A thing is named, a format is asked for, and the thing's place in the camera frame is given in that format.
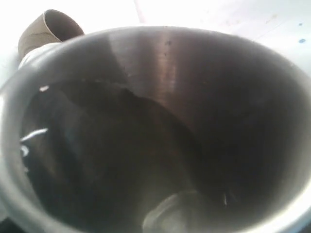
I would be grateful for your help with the brown wooden cup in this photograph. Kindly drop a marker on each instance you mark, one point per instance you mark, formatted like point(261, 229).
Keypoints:
point(52, 26)

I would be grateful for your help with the stainless steel cup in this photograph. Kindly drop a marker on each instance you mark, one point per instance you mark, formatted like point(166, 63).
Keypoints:
point(155, 129)

